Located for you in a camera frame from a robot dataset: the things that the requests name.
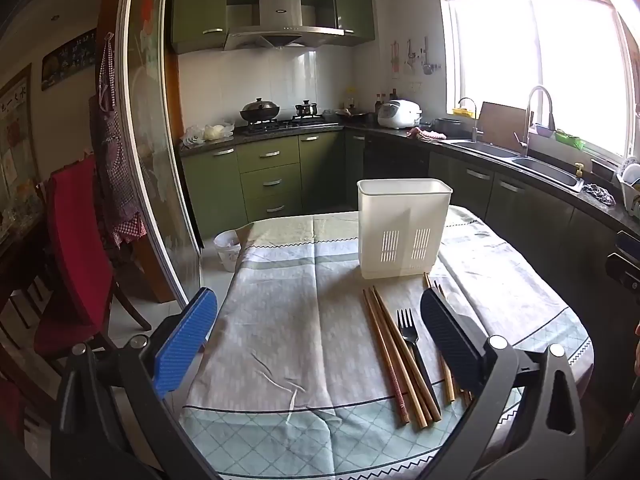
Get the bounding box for white rice cooker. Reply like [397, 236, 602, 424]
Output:
[377, 99, 423, 130]

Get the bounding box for red upholstered wooden chair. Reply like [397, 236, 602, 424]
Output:
[32, 154, 152, 358]

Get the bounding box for clear plastic bag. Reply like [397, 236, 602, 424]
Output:
[180, 121, 236, 147]

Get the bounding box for dark patterned rag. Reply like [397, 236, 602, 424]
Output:
[582, 183, 617, 207]

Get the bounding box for black wok with lid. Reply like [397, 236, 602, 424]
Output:
[239, 98, 282, 124]

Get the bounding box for framed calligraphy picture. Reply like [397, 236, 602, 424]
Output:
[0, 64, 35, 188]

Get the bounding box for green base cabinets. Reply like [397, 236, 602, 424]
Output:
[180, 130, 367, 252]

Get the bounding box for wooden cutting board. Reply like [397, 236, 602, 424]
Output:
[478, 101, 534, 147]

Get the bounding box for dark base cabinets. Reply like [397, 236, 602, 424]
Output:
[364, 132, 640, 401]

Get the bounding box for pale checked tablecloth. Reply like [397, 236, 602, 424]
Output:
[180, 205, 596, 480]

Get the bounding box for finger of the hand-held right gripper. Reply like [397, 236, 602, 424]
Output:
[616, 231, 640, 262]
[605, 253, 640, 292]

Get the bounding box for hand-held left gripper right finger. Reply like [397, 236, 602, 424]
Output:
[415, 287, 587, 480]

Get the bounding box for dark wall plaque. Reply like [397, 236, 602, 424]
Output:
[40, 29, 99, 92]

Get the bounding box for white dish rack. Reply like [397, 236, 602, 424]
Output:
[615, 156, 640, 217]

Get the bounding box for green plastic basket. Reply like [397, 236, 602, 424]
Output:
[555, 129, 587, 152]

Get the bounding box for black plastic fork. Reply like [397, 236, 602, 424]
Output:
[396, 308, 444, 417]

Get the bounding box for kitchen window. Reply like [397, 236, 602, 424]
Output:
[446, 0, 637, 162]

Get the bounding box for green wall cabinet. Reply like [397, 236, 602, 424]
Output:
[333, 0, 377, 47]
[171, 0, 229, 56]

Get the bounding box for steel double sink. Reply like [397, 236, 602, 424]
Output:
[442, 138, 586, 194]

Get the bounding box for floral glass sliding door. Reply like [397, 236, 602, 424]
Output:
[115, 0, 205, 307]

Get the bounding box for white trash bin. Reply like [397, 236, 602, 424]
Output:
[213, 229, 242, 273]

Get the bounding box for white plastic utensil holder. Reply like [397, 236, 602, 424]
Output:
[357, 178, 453, 280]

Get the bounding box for tall steel faucet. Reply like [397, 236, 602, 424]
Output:
[514, 85, 557, 158]

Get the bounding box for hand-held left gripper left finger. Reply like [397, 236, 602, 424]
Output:
[50, 287, 221, 480]

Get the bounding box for steel range hood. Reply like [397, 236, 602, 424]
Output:
[223, 0, 347, 52]

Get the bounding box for black gas stove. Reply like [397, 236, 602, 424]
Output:
[244, 114, 342, 134]

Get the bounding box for small steel faucet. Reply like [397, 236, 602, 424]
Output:
[457, 97, 484, 142]

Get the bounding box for black stone countertop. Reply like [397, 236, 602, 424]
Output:
[178, 119, 640, 228]

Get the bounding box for hanging steel measuring cup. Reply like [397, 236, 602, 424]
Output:
[421, 36, 437, 77]

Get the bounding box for checkered apron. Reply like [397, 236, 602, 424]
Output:
[90, 32, 147, 250]

